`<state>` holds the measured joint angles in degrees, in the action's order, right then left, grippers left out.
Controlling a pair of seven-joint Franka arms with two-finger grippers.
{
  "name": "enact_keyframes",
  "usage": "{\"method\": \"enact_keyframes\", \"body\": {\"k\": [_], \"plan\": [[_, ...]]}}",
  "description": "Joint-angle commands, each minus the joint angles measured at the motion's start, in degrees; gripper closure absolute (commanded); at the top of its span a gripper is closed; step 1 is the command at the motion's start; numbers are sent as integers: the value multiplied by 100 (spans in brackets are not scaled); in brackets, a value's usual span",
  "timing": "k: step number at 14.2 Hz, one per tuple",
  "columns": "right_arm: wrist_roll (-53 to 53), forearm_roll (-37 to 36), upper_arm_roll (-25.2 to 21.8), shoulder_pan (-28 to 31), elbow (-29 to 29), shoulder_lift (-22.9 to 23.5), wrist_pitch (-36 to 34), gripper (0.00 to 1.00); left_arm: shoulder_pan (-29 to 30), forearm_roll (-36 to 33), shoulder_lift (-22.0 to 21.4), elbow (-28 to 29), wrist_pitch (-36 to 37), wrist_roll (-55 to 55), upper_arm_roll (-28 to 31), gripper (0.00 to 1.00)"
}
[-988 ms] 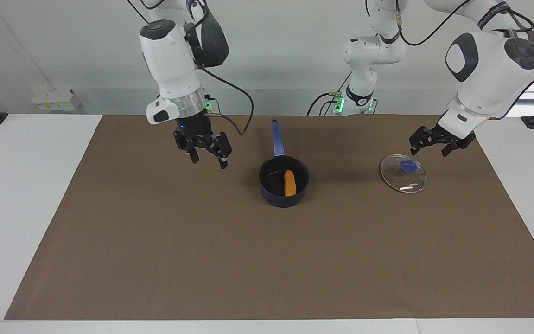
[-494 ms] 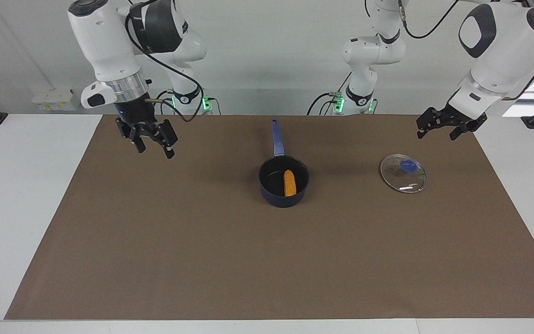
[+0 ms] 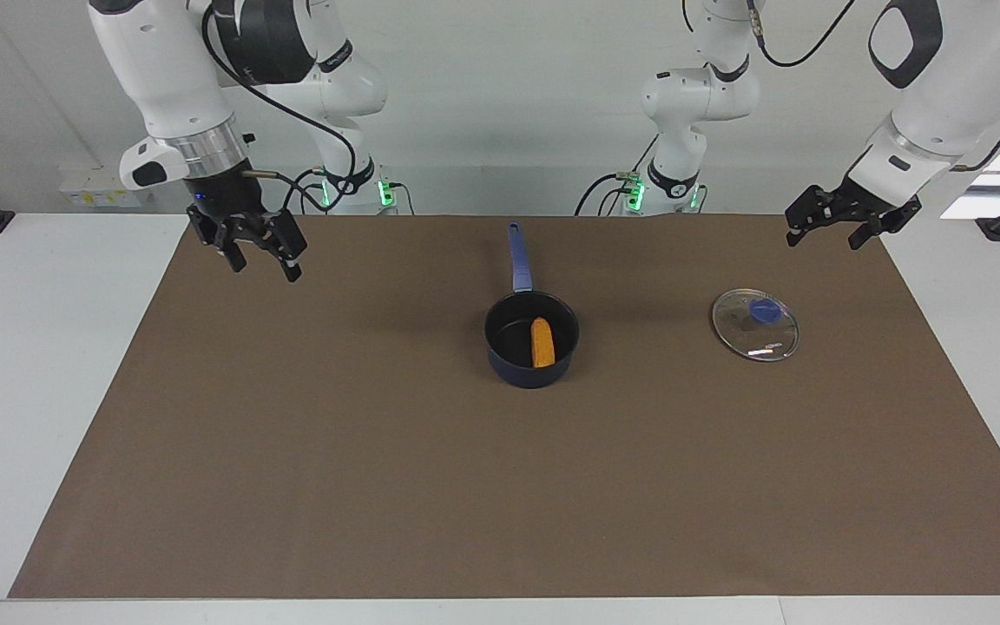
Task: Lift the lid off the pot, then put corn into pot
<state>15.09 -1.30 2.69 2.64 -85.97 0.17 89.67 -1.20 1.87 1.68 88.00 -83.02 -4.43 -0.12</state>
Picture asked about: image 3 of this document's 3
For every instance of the glass lid with blue knob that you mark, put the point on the glass lid with blue knob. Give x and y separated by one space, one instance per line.
756 328

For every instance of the white wall socket box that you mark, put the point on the white wall socket box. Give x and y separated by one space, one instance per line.
92 195

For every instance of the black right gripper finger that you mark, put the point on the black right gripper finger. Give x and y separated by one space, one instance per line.
285 247
226 245

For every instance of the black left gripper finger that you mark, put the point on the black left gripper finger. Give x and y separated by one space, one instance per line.
808 215
886 224

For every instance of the brown table mat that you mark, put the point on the brown table mat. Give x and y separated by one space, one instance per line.
500 486

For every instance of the yellow corn cob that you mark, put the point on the yellow corn cob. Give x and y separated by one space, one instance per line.
542 343

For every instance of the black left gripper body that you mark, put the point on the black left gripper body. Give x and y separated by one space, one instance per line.
865 201

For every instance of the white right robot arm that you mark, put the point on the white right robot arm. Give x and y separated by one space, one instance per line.
170 78

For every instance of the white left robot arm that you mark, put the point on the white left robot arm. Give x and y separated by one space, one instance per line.
934 113

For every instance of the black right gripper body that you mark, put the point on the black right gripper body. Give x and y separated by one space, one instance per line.
224 201

